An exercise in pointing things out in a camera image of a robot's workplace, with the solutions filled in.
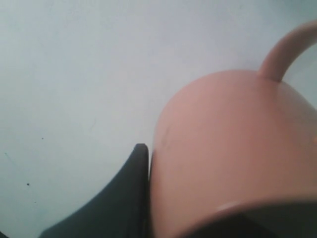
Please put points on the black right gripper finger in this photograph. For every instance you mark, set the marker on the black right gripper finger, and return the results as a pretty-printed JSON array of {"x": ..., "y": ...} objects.
[{"x": 120, "y": 210}]

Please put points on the pink ceramic mug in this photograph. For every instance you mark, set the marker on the pink ceramic mug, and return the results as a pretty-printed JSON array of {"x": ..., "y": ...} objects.
[{"x": 235, "y": 154}]

